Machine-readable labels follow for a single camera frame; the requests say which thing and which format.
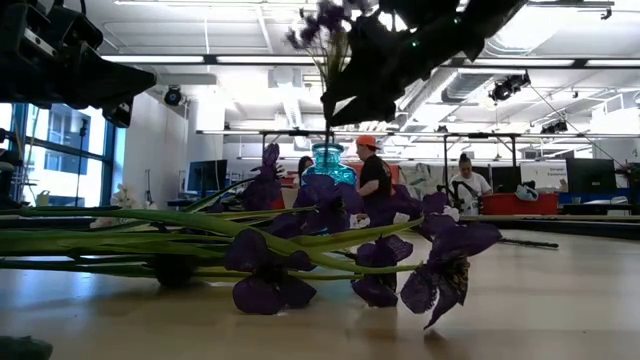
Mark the black hanging spotlight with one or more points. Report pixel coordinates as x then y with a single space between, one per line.
555 127
505 89

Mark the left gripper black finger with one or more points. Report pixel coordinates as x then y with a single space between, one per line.
121 114
115 82

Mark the red plastic bin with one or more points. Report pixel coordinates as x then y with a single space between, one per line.
500 205
278 202

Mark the purple iris flower bunch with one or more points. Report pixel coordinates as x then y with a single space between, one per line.
265 187
260 295

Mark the black computer monitor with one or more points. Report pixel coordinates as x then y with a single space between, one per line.
207 175
590 175

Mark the black metal frame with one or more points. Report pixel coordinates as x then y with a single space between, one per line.
480 135
295 133

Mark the dark green lump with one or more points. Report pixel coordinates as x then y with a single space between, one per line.
20 350

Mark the person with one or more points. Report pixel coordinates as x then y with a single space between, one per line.
470 185
375 175
305 164

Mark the silver ventilation duct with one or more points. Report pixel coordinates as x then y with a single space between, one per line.
465 85

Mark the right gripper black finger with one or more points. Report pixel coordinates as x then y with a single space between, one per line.
375 65
372 111

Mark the long wooden background table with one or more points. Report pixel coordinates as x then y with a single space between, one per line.
550 218

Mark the white flower bunch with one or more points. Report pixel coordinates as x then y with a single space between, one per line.
125 197

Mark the pale jug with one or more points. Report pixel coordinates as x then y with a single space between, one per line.
43 199

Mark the round black ceiling camera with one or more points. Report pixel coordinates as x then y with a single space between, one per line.
173 96

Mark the long ceiling light beam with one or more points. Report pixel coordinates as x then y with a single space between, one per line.
250 59

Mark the purple small-bloom flower bunch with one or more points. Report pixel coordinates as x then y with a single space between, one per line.
320 22

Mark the blue glass vase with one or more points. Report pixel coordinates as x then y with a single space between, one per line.
330 162

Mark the black light stand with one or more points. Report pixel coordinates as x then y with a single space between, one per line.
83 127

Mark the pale cloth bundle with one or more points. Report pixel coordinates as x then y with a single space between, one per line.
526 192

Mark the black background robot arm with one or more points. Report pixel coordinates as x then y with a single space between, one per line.
457 192

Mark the white sign board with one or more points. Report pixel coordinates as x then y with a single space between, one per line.
537 172

